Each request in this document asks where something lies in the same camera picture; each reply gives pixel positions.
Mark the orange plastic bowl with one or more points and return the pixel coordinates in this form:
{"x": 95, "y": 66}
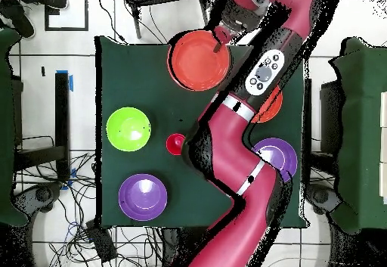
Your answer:
{"x": 196, "y": 64}
{"x": 270, "y": 111}

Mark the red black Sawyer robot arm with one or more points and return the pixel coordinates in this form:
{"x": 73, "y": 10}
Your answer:
{"x": 235, "y": 158}

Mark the white box stack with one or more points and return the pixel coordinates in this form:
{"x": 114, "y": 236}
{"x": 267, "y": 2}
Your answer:
{"x": 384, "y": 146}

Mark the dark green tablecloth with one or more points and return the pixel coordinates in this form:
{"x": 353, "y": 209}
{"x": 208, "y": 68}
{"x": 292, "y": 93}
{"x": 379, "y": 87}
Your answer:
{"x": 136, "y": 91}

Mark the red plastic cup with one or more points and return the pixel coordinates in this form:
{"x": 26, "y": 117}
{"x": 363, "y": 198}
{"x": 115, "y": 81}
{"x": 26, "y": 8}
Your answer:
{"x": 173, "y": 144}

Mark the green plastic bowl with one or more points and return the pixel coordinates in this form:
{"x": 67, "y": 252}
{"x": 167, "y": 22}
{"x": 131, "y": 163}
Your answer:
{"x": 128, "y": 129}

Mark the purple plastic bowl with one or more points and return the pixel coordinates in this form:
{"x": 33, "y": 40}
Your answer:
{"x": 282, "y": 155}
{"x": 142, "y": 197}

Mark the green cloth covered table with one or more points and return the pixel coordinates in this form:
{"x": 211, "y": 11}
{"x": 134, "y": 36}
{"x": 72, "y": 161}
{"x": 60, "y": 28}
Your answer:
{"x": 6, "y": 127}
{"x": 362, "y": 127}

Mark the black beam with blue tape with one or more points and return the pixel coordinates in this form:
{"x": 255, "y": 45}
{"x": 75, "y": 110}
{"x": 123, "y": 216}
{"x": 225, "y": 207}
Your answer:
{"x": 62, "y": 112}

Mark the black chair base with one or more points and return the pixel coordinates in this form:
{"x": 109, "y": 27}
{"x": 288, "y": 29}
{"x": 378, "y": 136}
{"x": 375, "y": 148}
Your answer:
{"x": 39, "y": 194}
{"x": 323, "y": 197}

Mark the person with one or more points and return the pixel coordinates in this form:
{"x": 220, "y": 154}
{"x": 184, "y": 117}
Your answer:
{"x": 18, "y": 19}

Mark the black power box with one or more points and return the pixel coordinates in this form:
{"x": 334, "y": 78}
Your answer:
{"x": 101, "y": 242}

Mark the black square frame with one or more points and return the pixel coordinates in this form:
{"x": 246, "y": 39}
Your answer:
{"x": 86, "y": 19}

